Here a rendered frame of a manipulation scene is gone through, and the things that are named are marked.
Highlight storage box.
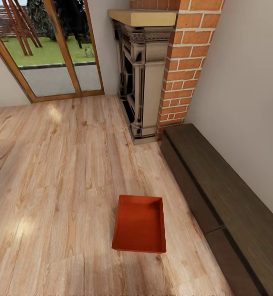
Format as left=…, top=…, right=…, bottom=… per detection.
left=112, top=194, right=167, bottom=254

